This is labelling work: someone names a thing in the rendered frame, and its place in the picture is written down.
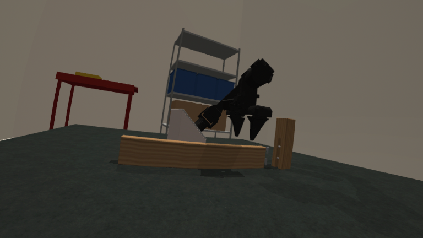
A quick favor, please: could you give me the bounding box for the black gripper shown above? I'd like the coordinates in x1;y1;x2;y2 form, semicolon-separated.
226;89;273;141

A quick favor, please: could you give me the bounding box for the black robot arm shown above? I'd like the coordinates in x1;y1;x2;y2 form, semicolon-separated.
195;58;274;132

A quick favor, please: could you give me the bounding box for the wooden side rail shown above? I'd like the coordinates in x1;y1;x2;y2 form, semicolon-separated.
118;135;269;169

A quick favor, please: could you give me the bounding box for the brown wooden post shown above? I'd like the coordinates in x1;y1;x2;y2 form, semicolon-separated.
272;118;295;170

